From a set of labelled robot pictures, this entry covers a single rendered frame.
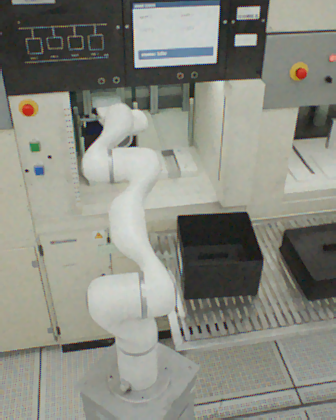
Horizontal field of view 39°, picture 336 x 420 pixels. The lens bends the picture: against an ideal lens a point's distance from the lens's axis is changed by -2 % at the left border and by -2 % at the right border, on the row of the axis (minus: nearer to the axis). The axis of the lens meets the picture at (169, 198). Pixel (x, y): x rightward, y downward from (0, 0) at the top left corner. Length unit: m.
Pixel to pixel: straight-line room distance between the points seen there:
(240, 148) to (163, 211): 0.42
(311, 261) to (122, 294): 0.83
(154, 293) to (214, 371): 1.32
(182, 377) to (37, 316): 1.00
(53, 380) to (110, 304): 1.33
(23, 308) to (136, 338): 1.08
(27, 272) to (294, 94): 1.31
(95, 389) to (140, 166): 0.68
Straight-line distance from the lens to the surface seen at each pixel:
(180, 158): 2.22
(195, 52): 1.68
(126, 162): 1.37
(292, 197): 2.14
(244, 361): 2.54
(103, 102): 2.02
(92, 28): 1.61
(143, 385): 1.50
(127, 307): 1.22
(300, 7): 1.77
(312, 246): 1.88
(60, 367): 2.55
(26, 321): 2.39
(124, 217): 1.29
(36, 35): 1.62
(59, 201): 1.92
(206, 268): 1.65
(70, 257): 2.10
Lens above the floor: 2.07
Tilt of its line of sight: 36 degrees down
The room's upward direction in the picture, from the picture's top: straight up
